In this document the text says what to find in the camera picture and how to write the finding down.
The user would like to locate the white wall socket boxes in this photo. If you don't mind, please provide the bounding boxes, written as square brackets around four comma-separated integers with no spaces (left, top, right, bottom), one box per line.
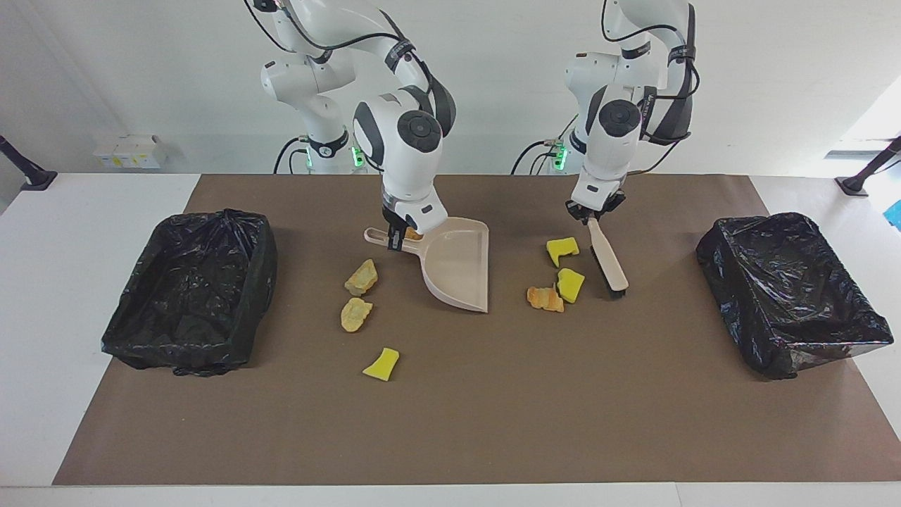
[93,134,168,170]

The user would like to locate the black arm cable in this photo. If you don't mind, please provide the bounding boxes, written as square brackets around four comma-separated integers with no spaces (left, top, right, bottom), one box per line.
[600,0,702,150]
[243,0,453,142]

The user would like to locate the orange bread scrap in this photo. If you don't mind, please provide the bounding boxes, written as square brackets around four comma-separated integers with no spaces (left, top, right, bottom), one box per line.
[526,285,566,313]

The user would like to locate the black stand pole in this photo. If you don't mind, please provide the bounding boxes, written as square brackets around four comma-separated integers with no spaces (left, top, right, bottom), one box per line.
[0,134,59,192]
[834,135,901,197]

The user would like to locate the notched yellow sponge piece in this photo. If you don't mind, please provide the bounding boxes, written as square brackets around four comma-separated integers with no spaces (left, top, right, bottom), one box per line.
[546,237,581,269]

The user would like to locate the beige plastic dustpan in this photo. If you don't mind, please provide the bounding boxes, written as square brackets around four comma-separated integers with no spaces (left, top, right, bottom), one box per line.
[363,217,491,313]

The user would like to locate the beige brush with black bristles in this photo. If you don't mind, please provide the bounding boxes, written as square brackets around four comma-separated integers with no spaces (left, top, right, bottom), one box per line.
[587,216,630,301]

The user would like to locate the brown table mat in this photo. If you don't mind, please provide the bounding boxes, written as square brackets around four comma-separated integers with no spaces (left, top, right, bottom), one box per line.
[53,174,901,487]

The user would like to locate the black base power cable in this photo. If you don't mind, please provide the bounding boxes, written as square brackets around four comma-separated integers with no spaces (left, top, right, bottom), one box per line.
[511,115,579,175]
[272,135,312,175]

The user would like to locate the bin with black liner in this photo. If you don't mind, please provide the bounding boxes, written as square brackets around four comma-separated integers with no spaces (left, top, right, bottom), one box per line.
[695,211,895,382]
[101,208,279,378]

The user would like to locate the yellow sponge piece green backing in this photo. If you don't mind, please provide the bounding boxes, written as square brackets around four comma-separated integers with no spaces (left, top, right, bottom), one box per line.
[362,347,401,382]

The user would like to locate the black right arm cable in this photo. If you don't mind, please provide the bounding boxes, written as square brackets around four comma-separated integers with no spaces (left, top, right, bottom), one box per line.
[243,0,453,142]

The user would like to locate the beige sponge lump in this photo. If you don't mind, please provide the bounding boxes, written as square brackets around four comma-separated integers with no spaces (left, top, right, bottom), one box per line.
[344,258,379,297]
[340,297,374,334]

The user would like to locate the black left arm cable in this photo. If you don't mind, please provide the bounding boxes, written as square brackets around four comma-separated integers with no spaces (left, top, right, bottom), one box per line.
[600,0,702,150]

